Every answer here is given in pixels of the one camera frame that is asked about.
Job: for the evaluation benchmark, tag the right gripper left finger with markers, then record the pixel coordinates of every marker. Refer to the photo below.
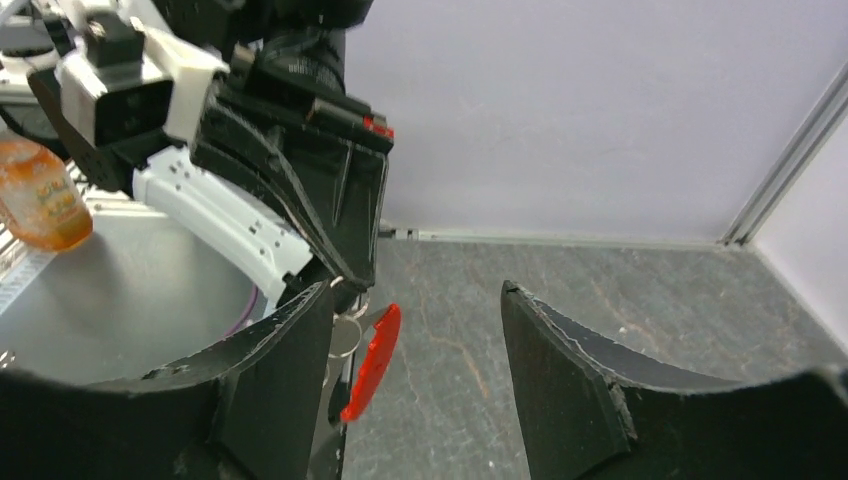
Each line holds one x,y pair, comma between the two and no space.
243,408

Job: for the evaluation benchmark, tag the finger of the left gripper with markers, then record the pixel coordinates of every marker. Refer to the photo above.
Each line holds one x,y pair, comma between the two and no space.
241,152
342,184

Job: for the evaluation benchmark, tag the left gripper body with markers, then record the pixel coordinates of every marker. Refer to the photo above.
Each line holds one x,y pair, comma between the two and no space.
296,81

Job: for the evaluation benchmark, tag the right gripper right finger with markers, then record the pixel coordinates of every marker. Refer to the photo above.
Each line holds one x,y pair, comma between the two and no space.
592,408

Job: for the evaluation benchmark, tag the red key tag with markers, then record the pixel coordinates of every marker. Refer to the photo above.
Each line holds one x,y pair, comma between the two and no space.
386,325

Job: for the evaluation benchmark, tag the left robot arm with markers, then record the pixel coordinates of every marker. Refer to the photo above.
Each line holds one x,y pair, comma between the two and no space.
262,244

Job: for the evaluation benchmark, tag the orange liquid plastic bottle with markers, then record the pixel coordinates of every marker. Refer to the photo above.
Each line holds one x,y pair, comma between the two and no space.
40,203

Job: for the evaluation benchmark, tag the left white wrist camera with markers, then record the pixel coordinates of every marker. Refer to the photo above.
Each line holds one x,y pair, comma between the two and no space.
123,88

